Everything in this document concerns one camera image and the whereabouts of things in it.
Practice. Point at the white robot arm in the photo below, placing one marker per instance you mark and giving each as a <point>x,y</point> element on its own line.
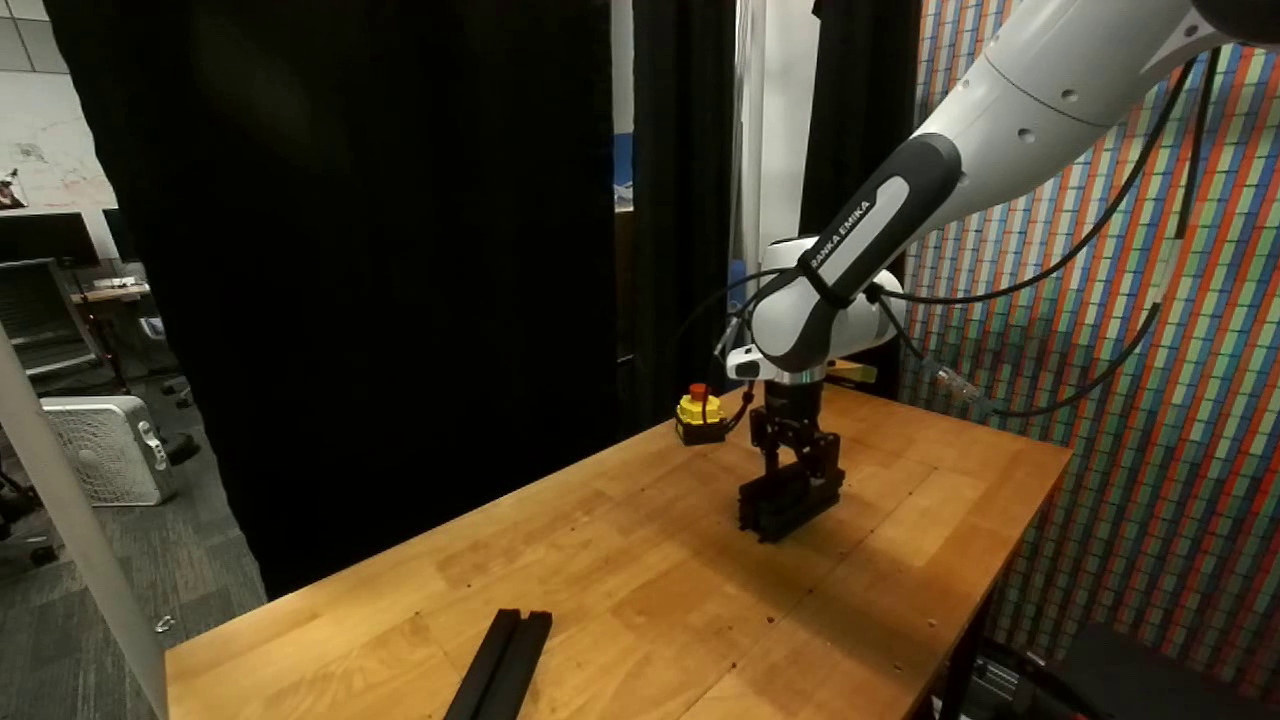
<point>1051,86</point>

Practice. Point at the black curtain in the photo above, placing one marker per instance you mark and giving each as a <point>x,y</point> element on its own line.
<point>380,245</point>

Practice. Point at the white box on floor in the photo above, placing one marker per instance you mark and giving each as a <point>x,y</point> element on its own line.
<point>115,449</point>

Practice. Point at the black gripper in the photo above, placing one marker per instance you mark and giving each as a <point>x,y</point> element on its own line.
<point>793,419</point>

